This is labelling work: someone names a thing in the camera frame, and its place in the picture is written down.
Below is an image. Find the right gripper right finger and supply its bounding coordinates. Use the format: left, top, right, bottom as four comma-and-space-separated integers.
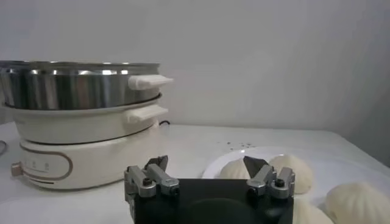
243, 155, 296, 200

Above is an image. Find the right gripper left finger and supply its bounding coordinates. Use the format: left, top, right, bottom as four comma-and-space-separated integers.
124, 155, 180, 199

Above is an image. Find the white steamed baozi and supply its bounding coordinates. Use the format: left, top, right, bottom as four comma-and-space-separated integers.
292, 199, 335, 224
218, 158, 251, 180
269, 153, 314, 195
324, 181, 390, 224

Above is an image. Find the white electric cooker base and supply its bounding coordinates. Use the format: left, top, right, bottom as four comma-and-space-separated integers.
11, 121, 160, 190

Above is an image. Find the white round plate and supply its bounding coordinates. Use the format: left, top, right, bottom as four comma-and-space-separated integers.
201, 145, 375, 214

